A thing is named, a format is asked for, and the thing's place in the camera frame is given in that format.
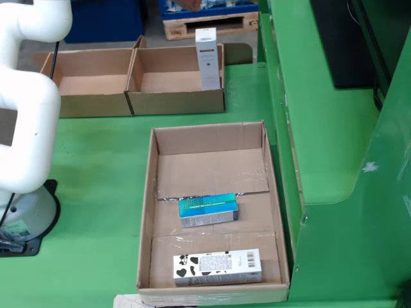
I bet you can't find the brown cardboard box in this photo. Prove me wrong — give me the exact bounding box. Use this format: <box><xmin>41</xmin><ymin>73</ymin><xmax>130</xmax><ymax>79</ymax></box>
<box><xmin>124</xmin><ymin>35</ymin><xmax>225</xmax><ymax>117</ymax></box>
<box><xmin>33</xmin><ymin>47</ymin><xmax>136</xmax><ymax>119</ymax></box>

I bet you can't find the shallow cardboard tray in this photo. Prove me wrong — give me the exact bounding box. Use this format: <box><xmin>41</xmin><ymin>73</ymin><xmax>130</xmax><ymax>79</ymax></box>
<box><xmin>136</xmin><ymin>120</ymin><xmax>292</xmax><ymax>305</ymax></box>

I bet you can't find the teal holographic carton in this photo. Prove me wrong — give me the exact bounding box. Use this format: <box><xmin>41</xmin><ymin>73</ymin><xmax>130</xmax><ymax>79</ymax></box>
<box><xmin>178</xmin><ymin>192</ymin><xmax>239</xmax><ymax>228</ymax></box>

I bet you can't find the tall white carton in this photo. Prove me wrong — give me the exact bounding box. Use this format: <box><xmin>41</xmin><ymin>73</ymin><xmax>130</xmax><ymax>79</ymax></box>
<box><xmin>195</xmin><ymin>27</ymin><xmax>222</xmax><ymax>91</ymax></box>

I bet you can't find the white cow print carton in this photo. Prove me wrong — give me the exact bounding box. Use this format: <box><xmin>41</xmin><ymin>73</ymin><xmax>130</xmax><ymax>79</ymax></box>
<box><xmin>172</xmin><ymin>248</ymin><xmax>263</xmax><ymax>287</ymax></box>

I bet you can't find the green metal cabinet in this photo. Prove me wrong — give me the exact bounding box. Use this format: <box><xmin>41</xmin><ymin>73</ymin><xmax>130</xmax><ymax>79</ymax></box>
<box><xmin>256</xmin><ymin>0</ymin><xmax>411</xmax><ymax>308</ymax></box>

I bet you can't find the wooden pallet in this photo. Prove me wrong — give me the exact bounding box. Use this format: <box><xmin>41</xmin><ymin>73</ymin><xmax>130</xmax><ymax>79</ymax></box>
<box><xmin>162</xmin><ymin>12</ymin><xmax>259</xmax><ymax>41</ymax></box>

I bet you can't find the blue cage with white plastic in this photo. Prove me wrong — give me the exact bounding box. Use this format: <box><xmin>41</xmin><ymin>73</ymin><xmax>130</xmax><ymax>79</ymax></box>
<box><xmin>159</xmin><ymin>0</ymin><xmax>259</xmax><ymax>17</ymax></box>

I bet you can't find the white paper sheet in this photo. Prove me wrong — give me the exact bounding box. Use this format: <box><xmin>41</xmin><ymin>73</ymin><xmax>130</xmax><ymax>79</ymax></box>
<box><xmin>113</xmin><ymin>294</ymin><xmax>193</xmax><ymax>308</ymax></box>

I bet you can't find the blue plastic bin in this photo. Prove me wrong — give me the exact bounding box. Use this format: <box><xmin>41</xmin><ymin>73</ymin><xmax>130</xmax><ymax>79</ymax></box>
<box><xmin>64</xmin><ymin>0</ymin><xmax>145</xmax><ymax>44</ymax></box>

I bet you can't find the black flat panel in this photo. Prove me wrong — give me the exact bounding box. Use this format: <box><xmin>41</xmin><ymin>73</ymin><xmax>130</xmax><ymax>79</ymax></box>
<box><xmin>310</xmin><ymin>0</ymin><xmax>392</xmax><ymax>89</ymax></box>

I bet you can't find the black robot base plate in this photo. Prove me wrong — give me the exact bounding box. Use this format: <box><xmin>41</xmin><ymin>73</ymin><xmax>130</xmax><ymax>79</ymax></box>
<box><xmin>0</xmin><ymin>178</ymin><xmax>62</xmax><ymax>257</ymax></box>

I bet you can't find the long black cable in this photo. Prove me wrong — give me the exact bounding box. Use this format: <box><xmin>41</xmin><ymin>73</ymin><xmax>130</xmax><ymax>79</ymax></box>
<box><xmin>0</xmin><ymin>40</ymin><xmax>61</xmax><ymax>225</ymax></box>

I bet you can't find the black cabinet cable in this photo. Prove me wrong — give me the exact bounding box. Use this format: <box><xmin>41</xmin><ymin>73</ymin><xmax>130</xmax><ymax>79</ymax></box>
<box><xmin>372</xmin><ymin>78</ymin><xmax>386</xmax><ymax>112</ymax></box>

